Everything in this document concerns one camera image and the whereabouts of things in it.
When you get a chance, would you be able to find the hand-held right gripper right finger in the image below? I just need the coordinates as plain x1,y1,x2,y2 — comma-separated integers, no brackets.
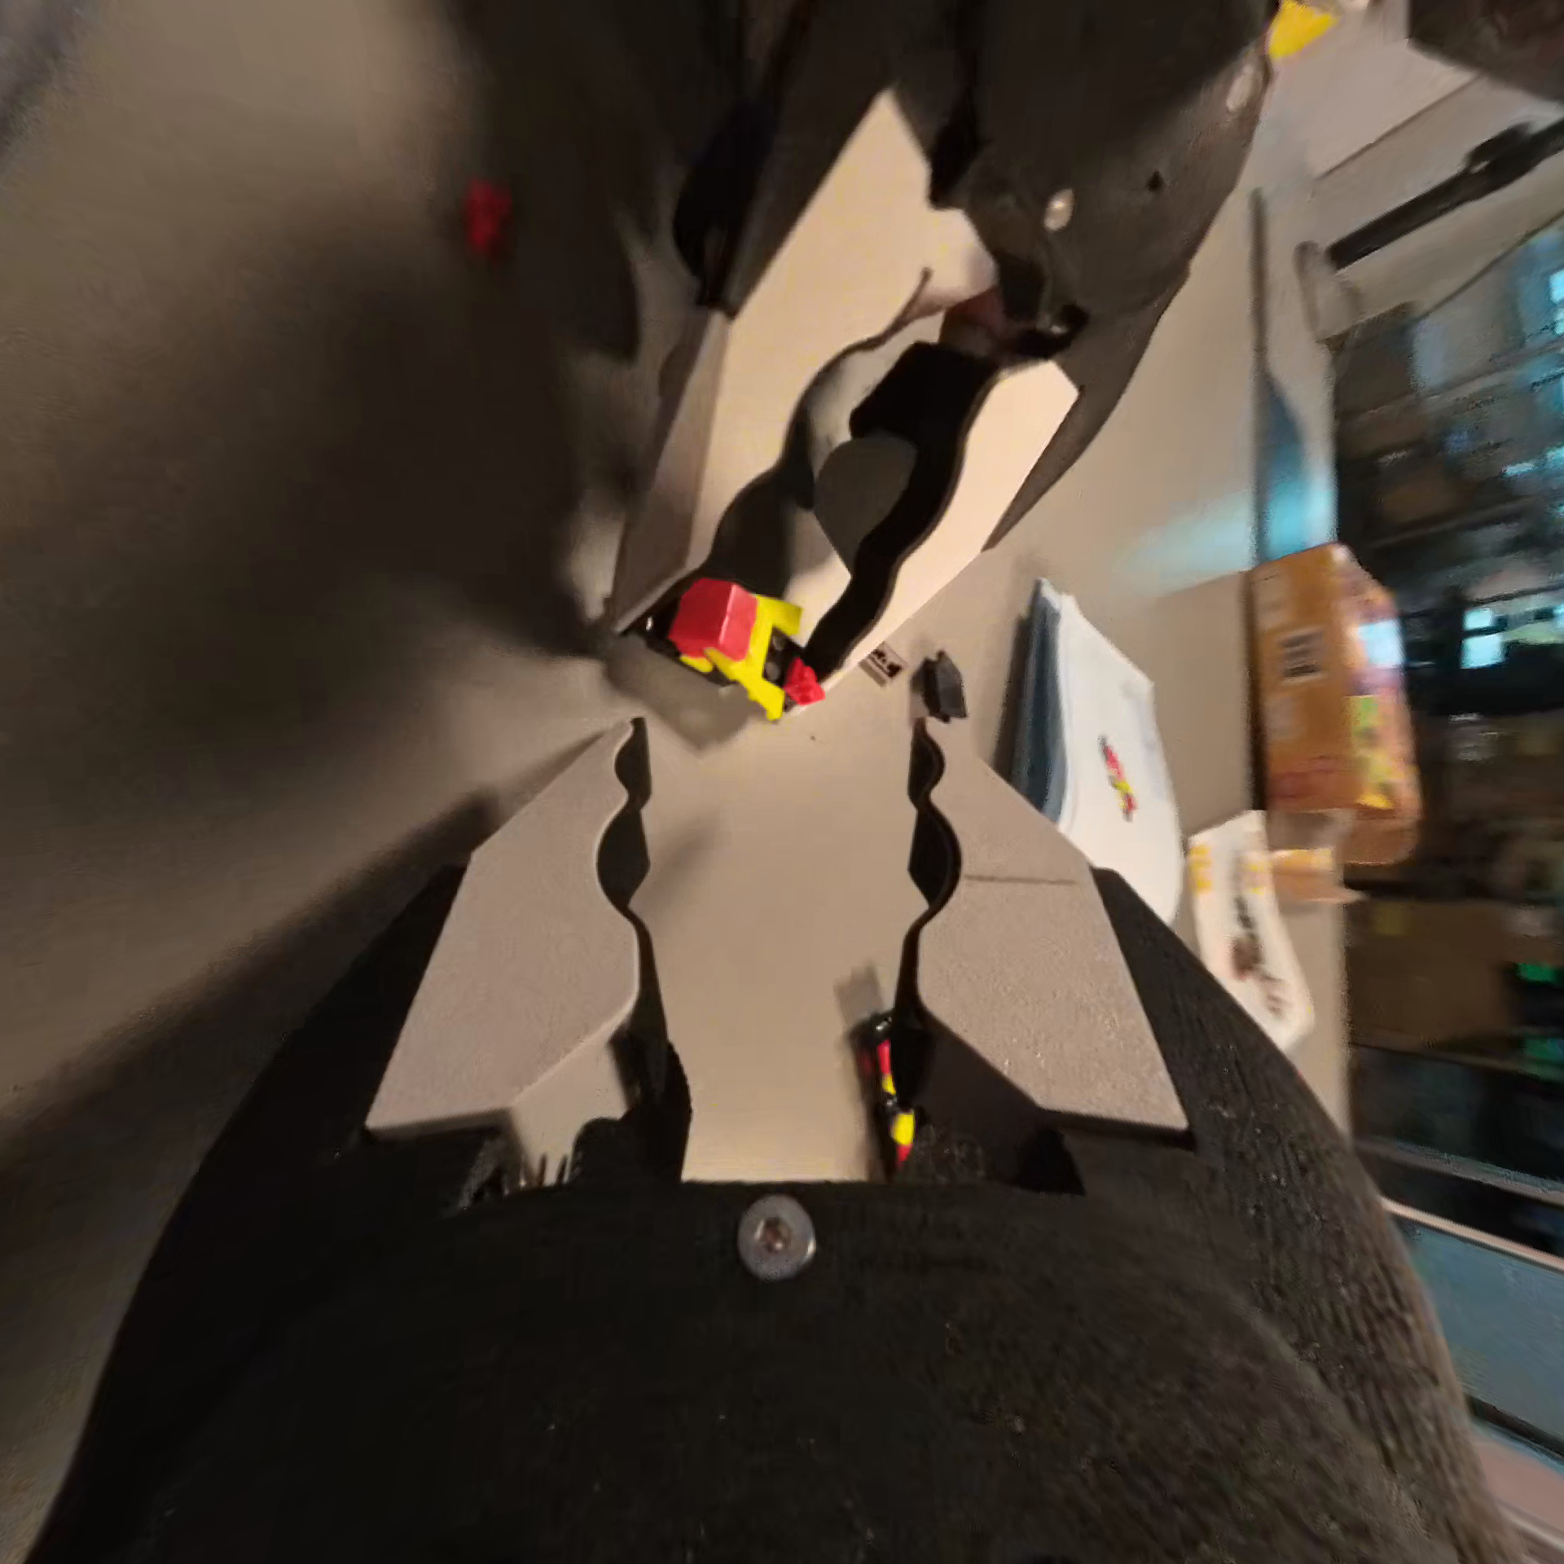
895,719,1193,1142

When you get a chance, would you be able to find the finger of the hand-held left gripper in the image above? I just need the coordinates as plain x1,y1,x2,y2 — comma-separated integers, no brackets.
805,354,1085,682
604,92,993,639

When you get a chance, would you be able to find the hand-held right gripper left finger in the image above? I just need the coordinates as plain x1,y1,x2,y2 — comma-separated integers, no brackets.
364,717,694,1181

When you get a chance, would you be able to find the red yellow lego model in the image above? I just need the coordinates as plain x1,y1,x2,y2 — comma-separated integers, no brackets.
664,578,828,725

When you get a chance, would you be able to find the orange cardboard lego box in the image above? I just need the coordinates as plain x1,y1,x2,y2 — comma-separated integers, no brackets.
1245,544,1425,874

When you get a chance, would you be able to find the white instruction leaflet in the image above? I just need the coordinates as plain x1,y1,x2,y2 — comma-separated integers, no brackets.
1185,810,1319,1056

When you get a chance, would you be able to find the open instruction booklet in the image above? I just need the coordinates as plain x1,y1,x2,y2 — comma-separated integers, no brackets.
1005,578,1187,928

